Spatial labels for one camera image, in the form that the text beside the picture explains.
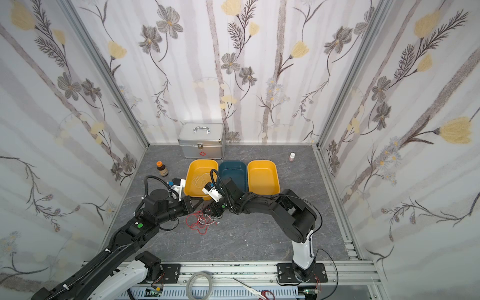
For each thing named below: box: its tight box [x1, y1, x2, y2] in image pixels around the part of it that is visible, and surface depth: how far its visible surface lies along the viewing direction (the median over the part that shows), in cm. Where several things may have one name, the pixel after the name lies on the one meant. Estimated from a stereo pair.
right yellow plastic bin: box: [247, 160, 281, 196], surface depth 106 cm
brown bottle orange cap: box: [156, 160, 169, 177], surface depth 103 cm
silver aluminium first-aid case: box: [177, 122, 226, 160], surface depth 110 cm
